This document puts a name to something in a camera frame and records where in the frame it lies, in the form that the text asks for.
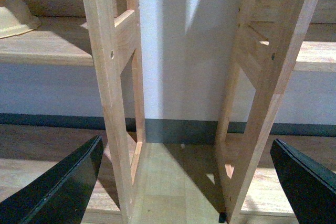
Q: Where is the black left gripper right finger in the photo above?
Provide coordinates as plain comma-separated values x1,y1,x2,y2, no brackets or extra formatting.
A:
270,139,335,223

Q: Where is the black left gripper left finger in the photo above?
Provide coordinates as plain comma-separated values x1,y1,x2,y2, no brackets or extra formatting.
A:
1,136,103,223

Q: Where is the right wooden shelf unit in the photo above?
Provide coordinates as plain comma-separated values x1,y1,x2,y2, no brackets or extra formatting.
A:
214,0,336,224

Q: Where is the wooden shelf unit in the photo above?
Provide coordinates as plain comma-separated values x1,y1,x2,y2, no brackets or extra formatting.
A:
214,0,336,224
1,0,145,223

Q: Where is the left wooden shelf unit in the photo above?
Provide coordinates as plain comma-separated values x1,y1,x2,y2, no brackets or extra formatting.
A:
1,0,145,223

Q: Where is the cream plush toy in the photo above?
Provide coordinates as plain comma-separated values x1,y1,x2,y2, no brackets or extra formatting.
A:
1,0,41,38

